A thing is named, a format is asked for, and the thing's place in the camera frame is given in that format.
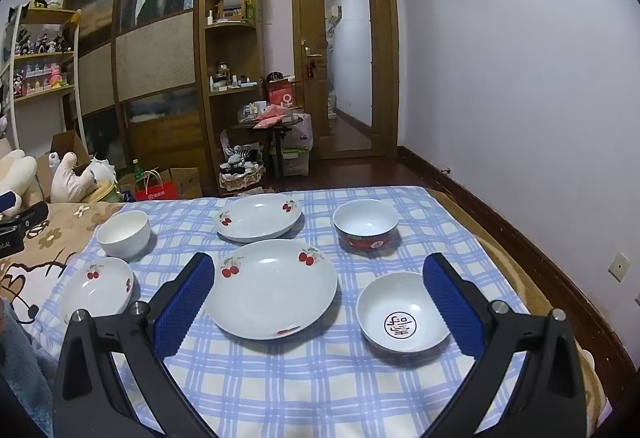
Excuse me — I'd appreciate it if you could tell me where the plain white bowl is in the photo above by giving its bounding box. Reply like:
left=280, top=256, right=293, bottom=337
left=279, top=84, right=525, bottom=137
left=96, top=210, right=152, bottom=261

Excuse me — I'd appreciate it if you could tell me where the pink packet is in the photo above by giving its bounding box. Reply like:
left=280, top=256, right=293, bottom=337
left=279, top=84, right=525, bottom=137
left=252, top=105, right=291, bottom=129

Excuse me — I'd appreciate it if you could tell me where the wooden wardrobe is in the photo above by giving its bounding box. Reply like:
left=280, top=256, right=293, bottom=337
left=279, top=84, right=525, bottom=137
left=65, top=0, right=211, bottom=199

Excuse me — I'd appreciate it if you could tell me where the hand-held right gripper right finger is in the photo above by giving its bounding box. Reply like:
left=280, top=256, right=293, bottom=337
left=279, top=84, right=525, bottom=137
left=420, top=252, right=588, bottom=438

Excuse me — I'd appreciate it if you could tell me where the cream plush toy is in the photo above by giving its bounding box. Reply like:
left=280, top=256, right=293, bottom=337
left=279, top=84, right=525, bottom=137
left=0, top=149, right=38, bottom=214

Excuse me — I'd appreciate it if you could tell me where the row of figurines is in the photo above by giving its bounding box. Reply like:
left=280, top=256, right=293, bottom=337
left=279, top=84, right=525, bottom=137
left=10, top=30, right=73, bottom=96

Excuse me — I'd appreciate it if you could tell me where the white plush toy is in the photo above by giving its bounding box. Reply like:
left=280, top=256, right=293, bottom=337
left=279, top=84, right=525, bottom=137
left=50, top=150, right=118, bottom=204

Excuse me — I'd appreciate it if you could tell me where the blue plaid cloth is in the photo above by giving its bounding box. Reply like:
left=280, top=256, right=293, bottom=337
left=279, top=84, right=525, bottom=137
left=30, top=186, right=596, bottom=438

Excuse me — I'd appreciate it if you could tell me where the woven basket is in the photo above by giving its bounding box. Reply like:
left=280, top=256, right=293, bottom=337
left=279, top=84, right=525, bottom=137
left=218, top=143, right=266, bottom=191

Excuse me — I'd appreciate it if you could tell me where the wooden corner shelf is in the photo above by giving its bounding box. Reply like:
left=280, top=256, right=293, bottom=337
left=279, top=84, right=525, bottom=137
left=202, top=0, right=266, bottom=194

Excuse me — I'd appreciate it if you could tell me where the plastic storage box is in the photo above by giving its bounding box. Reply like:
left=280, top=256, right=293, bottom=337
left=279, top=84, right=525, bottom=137
left=280, top=115, right=313, bottom=176

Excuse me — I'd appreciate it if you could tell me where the white display shelf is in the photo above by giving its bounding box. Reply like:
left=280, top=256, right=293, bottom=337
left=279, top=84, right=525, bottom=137
left=0, top=0, right=88, bottom=154

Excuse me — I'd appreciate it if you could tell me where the grey fleece cloth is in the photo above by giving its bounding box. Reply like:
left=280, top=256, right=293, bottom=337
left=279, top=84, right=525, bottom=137
left=0, top=303, right=56, bottom=438

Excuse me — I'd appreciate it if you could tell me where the small cherry print plate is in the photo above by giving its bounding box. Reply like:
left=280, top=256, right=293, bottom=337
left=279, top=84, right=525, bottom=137
left=59, top=257, right=136, bottom=326

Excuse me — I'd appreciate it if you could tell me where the white cherry print plate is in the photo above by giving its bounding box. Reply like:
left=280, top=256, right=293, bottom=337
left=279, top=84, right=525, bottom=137
left=204, top=239, right=339, bottom=341
left=214, top=194, right=303, bottom=244

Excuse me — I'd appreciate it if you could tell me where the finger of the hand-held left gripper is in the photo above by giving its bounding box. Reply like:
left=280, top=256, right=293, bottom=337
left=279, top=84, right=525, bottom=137
left=0, top=190, right=24, bottom=215
left=15, top=201, right=50, bottom=231

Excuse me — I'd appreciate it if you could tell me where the small dark table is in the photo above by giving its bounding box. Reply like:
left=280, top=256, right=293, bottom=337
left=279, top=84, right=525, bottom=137
left=232, top=105, right=306, bottom=179

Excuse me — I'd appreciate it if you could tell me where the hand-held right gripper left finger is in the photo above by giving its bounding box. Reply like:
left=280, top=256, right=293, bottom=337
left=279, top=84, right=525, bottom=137
left=52, top=252, right=221, bottom=438

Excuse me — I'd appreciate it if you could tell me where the wooden door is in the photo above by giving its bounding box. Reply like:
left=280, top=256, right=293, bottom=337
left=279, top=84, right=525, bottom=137
left=292, top=0, right=401, bottom=159

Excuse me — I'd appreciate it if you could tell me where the red paper bag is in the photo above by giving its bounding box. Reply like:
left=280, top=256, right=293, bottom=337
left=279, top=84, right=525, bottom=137
left=134, top=168, right=180, bottom=201

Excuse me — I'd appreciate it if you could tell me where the red shopping bag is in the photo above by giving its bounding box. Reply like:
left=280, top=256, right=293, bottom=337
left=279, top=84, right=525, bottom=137
left=267, top=78, right=296, bottom=109

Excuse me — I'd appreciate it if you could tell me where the wall socket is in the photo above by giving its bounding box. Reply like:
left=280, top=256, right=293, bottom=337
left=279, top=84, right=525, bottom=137
left=608, top=252, right=632, bottom=280

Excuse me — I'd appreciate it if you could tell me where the white bowl with round print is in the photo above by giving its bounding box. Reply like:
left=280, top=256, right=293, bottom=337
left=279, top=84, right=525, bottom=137
left=356, top=272, right=452, bottom=354

